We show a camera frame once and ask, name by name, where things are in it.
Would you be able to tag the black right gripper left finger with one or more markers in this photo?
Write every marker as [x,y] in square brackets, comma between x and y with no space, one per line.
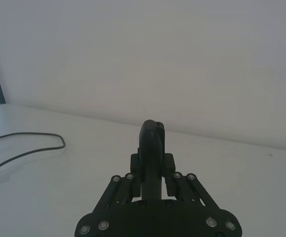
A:
[145,148]

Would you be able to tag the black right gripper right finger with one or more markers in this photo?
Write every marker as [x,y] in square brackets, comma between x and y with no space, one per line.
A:
[168,164]

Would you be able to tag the white table cloth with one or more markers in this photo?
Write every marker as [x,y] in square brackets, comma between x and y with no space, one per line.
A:
[231,187]

